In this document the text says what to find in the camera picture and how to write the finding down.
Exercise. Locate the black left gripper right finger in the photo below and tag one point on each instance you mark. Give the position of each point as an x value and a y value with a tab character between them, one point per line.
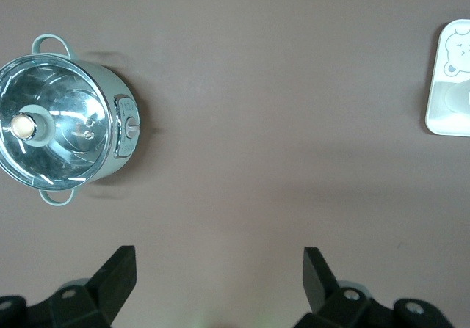
319	291

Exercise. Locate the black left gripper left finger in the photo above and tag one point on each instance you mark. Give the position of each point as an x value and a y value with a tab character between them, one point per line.
110	287

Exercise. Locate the white plastic cup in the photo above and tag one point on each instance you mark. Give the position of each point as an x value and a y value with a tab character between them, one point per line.
459	97

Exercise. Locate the glass pot lid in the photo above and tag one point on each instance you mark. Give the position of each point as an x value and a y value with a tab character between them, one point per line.
66	97

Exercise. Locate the grey pot with glass lid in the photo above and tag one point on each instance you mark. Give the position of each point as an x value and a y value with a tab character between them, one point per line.
110	82

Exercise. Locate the white bear print tray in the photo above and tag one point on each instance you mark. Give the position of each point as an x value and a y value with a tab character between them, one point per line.
446	67

